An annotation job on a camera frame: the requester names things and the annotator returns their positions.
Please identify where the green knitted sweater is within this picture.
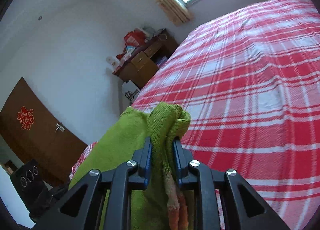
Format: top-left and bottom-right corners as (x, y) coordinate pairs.
(69, 102), (194, 229)

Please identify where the white printed paper bag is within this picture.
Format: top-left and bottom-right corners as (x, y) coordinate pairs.
(121, 80), (140, 104)

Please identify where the brown wooden desk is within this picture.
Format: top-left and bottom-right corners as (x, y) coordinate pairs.
(113, 29), (178, 89)

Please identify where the brown wooden door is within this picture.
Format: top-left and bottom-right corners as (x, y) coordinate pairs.
(1, 78), (87, 187)

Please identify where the red white plaid bedspread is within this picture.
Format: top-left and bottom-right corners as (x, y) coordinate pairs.
(69, 0), (320, 230)

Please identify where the white bag on desk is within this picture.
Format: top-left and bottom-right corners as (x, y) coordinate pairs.
(106, 56), (120, 69)

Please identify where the black speaker box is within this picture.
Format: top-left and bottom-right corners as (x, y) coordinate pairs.
(10, 159), (49, 211)

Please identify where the red gift bag on desk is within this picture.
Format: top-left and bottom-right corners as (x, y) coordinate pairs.
(124, 30), (146, 47)

